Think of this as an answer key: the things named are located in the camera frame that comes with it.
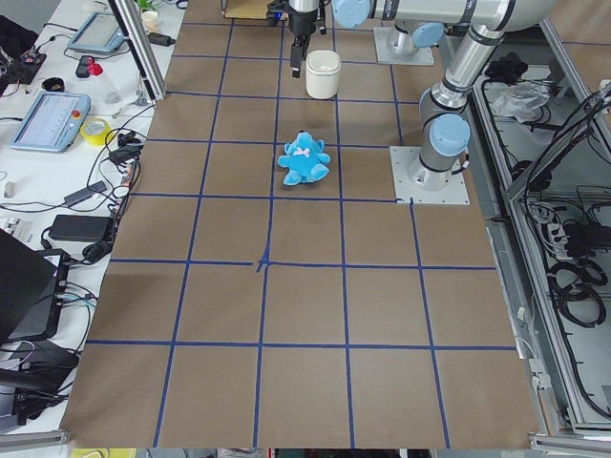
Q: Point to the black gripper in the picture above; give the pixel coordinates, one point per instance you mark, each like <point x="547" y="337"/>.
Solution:
<point x="302" y="22"/>

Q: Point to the cream white trash can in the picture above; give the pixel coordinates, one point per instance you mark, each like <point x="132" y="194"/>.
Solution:
<point x="323" y="69"/>

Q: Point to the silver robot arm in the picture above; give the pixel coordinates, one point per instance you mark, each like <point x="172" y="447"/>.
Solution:
<point x="411" y="36"/>
<point x="446" y="133"/>

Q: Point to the blue teddy bear plush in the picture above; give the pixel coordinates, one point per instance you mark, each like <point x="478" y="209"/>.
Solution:
<point x="305" y="160"/>

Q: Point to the yellow tape roll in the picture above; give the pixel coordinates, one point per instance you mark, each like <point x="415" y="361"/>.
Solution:
<point x="95" y="131"/>

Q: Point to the blue teach pendant tablet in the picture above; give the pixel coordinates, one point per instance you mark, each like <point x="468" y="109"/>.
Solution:
<point x="52" y="122"/>

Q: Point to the black power adapter brick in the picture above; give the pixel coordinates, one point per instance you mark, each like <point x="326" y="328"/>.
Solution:
<point x="80" y="228"/>

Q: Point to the black laptop computer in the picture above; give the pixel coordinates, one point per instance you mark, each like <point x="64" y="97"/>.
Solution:
<point x="31" y="285"/>

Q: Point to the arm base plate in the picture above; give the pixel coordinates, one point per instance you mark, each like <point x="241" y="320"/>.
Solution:
<point x="422" y="57"/>
<point x="414" y="183"/>

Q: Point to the aluminium frame post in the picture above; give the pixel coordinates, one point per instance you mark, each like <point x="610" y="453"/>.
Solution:
<point x="128" y="18"/>

